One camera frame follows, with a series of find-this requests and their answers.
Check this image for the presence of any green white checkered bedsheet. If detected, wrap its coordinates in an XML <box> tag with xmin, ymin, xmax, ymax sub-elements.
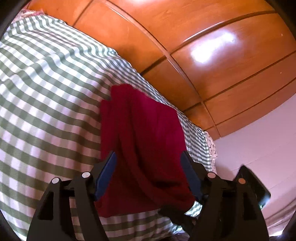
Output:
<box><xmin>1</xmin><ymin>15</ymin><xmax>212</xmax><ymax>240</ymax></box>

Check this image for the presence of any camera box with screen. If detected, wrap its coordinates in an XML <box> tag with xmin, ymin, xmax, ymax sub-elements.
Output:
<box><xmin>233</xmin><ymin>165</ymin><xmax>271</xmax><ymax>209</ymax></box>

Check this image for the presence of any dark red garment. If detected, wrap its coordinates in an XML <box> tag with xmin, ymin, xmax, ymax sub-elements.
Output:
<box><xmin>95</xmin><ymin>84</ymin><xmax>195</xmax><ymax>217</ymax></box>

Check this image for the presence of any orange wooden wardrobe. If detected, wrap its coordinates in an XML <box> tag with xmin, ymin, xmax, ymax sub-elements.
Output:
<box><xmin>28</xmin><ymin>1</ymin><xmax>295</xmax><ymax>139</ymax></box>

